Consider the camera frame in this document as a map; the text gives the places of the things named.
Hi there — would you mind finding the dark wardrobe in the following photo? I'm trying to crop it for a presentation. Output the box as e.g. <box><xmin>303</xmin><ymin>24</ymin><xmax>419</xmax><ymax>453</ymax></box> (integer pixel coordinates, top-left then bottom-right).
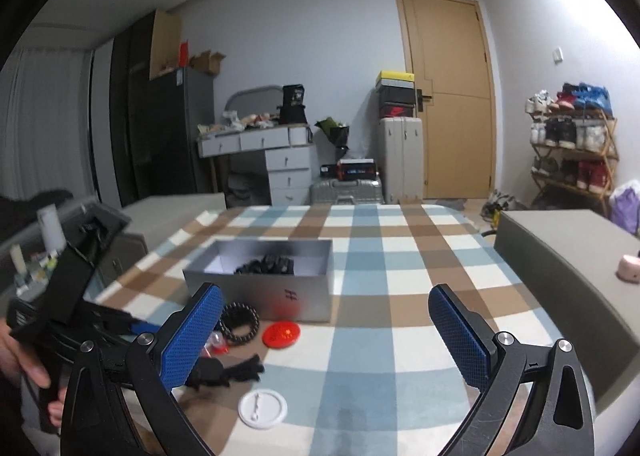
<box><xmin>110</xmin><ymin>11</ymin><xmax>156</xmax><ymax>209</ymax></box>

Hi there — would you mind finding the loose sneakers heap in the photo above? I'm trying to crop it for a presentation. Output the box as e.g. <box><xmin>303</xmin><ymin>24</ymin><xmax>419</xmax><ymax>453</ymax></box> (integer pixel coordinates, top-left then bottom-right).
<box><xmin>482</xmin><ymin>189</ymin><xmax>516</xmax><ymax>219</ymax></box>

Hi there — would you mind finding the white curtain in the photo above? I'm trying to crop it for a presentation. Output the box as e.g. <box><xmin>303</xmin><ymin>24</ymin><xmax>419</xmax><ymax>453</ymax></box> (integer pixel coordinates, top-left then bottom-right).
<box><xmin>0</xmin><ymin>47</ymin><xmax>96</xmax><ymax>202</ymax></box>

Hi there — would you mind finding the black red shoe box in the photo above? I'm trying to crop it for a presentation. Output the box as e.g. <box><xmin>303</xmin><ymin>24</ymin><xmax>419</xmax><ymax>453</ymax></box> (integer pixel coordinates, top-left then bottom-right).
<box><xmin>377</xmin><ymin>101</ymin><xmax>418</xmax><ymax>119</ymax></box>

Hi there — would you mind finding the black spiral hair tie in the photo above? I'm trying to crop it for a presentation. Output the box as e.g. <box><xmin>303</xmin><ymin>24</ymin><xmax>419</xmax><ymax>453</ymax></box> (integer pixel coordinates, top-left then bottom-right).
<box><xmin>218</xmin><ymin>302</ymin><xmax>261</xmax><ymax>348</ymax></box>

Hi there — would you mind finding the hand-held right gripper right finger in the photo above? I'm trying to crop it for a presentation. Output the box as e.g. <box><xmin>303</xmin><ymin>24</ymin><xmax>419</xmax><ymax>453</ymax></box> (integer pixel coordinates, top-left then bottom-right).
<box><xmin>428</xmin><ymin>284</ymin><xmax>596</xmax><ymax>456</ymax></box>

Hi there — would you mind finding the white dresser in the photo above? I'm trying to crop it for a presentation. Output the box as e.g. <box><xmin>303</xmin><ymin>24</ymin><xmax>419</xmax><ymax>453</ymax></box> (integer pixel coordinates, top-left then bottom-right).
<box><xmin>197</xmin><ymin>126</ymin><xmax>316</xmax><ymax>207</ymax></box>

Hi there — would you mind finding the round red badge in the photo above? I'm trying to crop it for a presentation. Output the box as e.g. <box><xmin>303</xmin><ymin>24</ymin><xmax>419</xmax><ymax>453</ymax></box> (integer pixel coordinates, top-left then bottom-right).
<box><xmin>262</xmin><ymin>320</ymin><xmax>302</xmax><ymax>350</ymax></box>

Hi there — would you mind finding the purple bag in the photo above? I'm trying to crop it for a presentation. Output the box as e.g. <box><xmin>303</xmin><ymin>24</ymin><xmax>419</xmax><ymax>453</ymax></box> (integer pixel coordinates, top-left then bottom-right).
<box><xmin>611</xmin><ymin>181</ymin><xmax>640</xmax><ymax>237</ymax></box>

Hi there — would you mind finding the dresser clutter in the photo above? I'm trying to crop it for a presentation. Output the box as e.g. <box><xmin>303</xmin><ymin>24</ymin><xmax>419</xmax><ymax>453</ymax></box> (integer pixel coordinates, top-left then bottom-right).
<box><xmin>197</xmin><ymin>109</ymin><xmax>281</xmax><ymax>137</ymax></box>

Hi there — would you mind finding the arched grey mirror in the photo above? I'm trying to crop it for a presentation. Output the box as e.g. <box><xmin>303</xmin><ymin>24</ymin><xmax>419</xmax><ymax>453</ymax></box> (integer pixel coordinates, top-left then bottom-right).
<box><xmin>223</xmin><ymin>85</ymin><xmax>286</xmax><ymax>124</ymax></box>

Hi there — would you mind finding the wooden shoe rack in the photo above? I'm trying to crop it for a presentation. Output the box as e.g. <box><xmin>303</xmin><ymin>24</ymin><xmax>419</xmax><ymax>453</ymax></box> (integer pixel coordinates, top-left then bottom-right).
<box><xmin>527</xmin><ymin>106</ymin><xmax>620</xmax><ymax>197</ymax></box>

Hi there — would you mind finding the pink round gadget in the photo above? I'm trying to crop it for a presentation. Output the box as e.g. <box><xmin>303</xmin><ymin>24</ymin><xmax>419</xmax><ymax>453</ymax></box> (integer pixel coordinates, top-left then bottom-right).
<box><xmin>617</xmin><ymin>253</ymin><xmax>640</xmax><ymax>284</ymax></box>

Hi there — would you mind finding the silver ribbed suitcase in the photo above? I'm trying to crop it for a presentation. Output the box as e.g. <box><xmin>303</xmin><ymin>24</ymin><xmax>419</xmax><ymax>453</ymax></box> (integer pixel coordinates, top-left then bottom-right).
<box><xmin>310</xmin><ymin>179</ymin><xmax>385</xmax><ymax>205</ymax></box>

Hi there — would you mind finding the white round lid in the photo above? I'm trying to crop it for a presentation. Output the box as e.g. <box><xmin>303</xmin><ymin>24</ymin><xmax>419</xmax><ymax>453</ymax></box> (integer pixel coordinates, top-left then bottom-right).
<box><xmin>238</xmin><ymin>388</ymin><xmax>289</xmax><ymax>431</ymax></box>

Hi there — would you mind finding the shoe rack with shoes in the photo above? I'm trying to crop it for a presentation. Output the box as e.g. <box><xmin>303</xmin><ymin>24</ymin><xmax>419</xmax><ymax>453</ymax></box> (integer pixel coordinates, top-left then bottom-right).
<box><xmin>525</xmin><ymin>82</ymin><xmax>618</xmax><ymax>192</ymax></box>

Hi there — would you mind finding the long black hair clip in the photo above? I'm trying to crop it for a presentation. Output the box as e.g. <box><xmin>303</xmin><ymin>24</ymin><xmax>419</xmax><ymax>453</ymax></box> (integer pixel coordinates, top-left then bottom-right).
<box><xmin>187</xmin><ymin>353</ymin><xmax>266</xmax><ymax>392</ymax></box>

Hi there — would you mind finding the grey fabric pile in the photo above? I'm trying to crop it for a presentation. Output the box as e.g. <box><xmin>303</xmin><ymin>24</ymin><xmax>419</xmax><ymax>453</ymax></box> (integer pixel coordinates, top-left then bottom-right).
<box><xmin>227</xmin><ymin>171</ymin><xmax>273</xmax><ymax>209</ymax></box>

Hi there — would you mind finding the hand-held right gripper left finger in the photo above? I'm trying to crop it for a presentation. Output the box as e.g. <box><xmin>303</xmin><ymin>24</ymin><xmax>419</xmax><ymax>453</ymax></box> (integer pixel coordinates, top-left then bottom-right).
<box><xmin>60</xmin><ymin>282</ymin><xmax>224</xmax><ymax>456</ymax></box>

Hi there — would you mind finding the silver rectangular box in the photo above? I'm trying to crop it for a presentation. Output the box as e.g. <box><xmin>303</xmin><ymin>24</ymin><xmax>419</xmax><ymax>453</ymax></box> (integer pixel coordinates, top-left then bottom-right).
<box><xmin>182</xmin><ymin>239</ymin><xmax>334</xmax><ymax>323</ymax></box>

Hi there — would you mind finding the small red clear pin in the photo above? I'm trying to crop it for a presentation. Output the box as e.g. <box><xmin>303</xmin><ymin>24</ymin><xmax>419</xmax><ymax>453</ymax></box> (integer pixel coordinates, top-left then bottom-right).
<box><xmin>202</xmin><ymin>331</ymin><xmax>230</xmax><ymax>357</ymax></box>

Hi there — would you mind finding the black paper bag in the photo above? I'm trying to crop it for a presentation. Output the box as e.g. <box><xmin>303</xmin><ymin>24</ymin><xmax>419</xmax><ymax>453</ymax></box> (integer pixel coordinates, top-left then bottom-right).
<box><xmin>277</xmin><ymin>84</ymin><xmax>307</xmax><ymax>124</ymax></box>

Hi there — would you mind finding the red black flat box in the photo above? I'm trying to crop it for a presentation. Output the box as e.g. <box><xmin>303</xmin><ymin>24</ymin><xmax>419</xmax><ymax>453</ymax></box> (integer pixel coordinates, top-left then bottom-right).
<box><xmin>336</xmin><ymin>159</ymin><xmax>377</xmax><ymax>182</ymax></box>

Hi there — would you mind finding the flat cardboard sheet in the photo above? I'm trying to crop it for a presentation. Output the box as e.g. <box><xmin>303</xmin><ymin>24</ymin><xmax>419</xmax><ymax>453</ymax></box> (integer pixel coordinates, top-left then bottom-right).
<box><xmin>149</xmin><ymin>9</ymin><xmax>183</xmax><ymax>82</ymax></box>

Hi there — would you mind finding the wooden door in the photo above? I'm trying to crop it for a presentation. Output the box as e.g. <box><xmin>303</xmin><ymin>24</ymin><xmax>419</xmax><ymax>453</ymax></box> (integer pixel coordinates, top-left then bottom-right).
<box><xmin>395</xmin><ymin>0</ymin><xmax>501</xmax><ymax>202</ymax></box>

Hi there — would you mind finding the dark grey shoe box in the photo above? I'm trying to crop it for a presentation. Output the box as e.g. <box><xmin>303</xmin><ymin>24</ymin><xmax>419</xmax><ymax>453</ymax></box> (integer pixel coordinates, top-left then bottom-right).
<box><xmin>376</xmin><ymin>85</ymin><xmax>418</xmax><ymax>104</ymax></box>

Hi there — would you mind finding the grey refrigerator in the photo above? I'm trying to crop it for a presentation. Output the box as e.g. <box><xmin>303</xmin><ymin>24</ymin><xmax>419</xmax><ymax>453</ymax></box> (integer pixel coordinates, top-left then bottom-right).
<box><xmin>147</xmin><ymin>67</ymin><xmax>216</xmax><ymax>197</ymax></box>

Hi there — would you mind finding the black wrapped bouquet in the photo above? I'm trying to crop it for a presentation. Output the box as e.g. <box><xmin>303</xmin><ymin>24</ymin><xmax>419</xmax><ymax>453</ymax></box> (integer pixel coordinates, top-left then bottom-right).
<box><xmin>315</xmin><ymin>117</ymin><xmax>351</xmax><ymax>162</ymax></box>

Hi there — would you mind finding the black hair claw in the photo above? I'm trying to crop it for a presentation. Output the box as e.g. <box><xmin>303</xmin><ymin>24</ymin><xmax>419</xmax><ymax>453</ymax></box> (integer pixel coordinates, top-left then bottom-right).
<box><xmin>235</xmin><ymin>253</ymin><xmax>296</xmax><ymax>277</ymax></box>

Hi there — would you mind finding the person's left hand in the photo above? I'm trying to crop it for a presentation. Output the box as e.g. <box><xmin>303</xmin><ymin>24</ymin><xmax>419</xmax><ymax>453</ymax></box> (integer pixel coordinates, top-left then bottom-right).
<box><xmin>0</xmin><ymin>319</ymin><xmax>65</xmax><ymax>421</ymax></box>

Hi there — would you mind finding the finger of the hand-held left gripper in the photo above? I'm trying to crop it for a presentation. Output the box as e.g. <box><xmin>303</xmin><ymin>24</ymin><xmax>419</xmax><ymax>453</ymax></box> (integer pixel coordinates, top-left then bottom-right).
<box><xmin>96</xmin><ymin>336</ymin><xmax>132</xmax><ymax>384</ymax></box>
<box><xmin>80</xmin><ymin>299</ymin><xmax>162</xmax><ymax>337</ymax></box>

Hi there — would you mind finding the open cardboard box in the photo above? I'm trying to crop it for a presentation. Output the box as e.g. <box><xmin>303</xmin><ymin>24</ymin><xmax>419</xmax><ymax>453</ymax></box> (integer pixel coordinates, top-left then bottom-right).
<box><xmin>187</xmin><ymin>50</ymin><xmax>227</xmax><ymax>77</ymax></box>

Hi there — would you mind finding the white bottle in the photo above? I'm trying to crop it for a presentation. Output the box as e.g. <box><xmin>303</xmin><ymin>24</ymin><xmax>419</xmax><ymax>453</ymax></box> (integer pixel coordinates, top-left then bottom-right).
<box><xmin>39</xmin><ymin>205</ymin><xmax>65</xmax><ymax>253</ymax></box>

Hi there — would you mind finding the yellow shoe box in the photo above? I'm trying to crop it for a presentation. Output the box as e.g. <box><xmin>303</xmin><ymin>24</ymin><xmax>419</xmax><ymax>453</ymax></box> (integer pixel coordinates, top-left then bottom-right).
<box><xmin>376</xmin><ymin>70</ymin><xmax>415</xmax><ymax>87</ymax></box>

